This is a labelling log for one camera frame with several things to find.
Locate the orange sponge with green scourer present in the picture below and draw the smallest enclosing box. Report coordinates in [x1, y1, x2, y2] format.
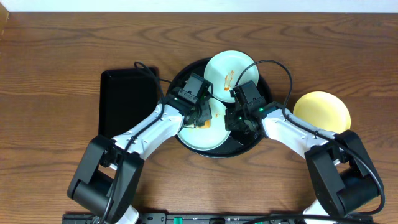
[197, 120, 211, 129]

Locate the light green plate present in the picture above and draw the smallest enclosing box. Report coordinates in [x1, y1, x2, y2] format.
[204, 50, 254, 103]
[177, 98, 231, 151]

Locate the light green plate top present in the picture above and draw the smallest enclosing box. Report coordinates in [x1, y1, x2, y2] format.
[204, 50, 254, 103]

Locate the yellow plate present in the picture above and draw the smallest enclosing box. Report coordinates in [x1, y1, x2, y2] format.
[293, 91, 351, 133]

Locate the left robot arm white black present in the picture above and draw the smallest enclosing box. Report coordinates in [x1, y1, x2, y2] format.
[67, 93, 211, 223]

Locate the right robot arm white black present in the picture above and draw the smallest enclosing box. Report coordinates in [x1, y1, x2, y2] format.
[225, 101, 386, 223]

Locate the black round tray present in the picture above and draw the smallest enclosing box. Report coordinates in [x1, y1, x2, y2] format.
[167, 58, 264, 158]

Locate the black rectangular tray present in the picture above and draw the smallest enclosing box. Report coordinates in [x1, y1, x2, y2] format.
[98, 68, 159, 139]

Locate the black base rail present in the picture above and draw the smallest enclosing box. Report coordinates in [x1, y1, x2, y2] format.
[61, 212, 312, 224]

